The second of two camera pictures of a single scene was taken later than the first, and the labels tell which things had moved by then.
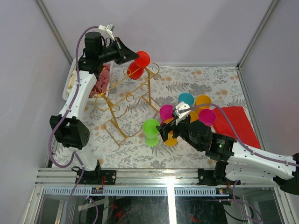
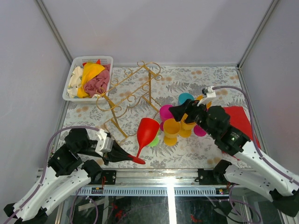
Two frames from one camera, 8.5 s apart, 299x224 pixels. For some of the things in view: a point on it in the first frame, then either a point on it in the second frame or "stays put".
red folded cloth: [240, 122] stays put
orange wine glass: [171, 141] stays put
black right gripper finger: [164, 129] to [178, 111]
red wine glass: [135, 69] to [147, 129]
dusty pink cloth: [101, 86] stays put
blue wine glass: [187, 98] stays put
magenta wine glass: [166, 113] stays put
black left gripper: [123, 53] to [118, 154]
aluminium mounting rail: [59, 182] stays put
